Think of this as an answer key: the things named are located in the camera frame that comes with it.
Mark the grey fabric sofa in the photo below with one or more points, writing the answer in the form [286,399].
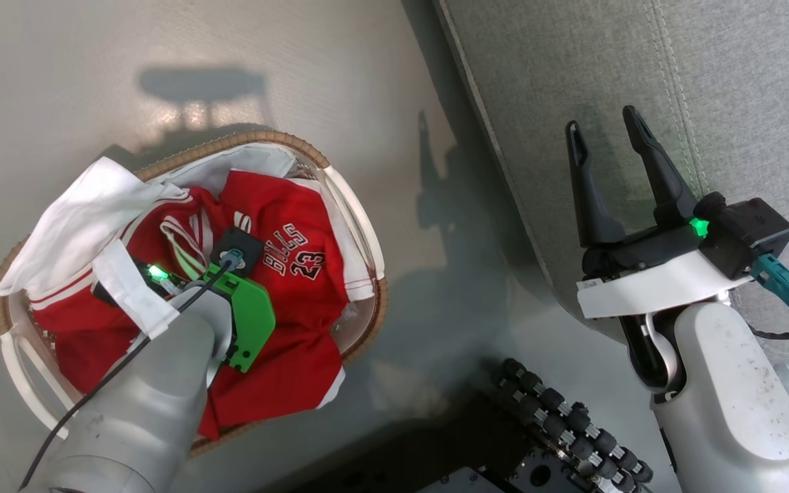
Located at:
[607,68]

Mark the white basket liner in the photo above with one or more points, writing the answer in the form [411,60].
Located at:
[360,212]

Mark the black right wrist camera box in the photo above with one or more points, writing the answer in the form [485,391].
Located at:
[750,233]

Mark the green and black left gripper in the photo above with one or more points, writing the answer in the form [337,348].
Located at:
[251,315]

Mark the white cloth garment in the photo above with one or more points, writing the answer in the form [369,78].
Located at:
[86,219]

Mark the red Bulls jersey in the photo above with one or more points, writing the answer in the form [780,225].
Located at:
[292,294]

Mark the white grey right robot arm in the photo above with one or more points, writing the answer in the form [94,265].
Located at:
[730,404]

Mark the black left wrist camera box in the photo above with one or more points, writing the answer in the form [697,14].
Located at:
[244,243]

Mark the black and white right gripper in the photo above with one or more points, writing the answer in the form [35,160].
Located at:
[648,284]

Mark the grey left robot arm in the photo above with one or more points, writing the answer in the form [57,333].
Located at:
[141,404]

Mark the black roller wheel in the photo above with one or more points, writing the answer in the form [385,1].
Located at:
[572,424]

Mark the wicker laundry basket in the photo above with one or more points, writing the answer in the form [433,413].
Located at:
[367,329]

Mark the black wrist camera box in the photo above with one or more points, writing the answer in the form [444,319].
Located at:
[244,243]
[750,233]

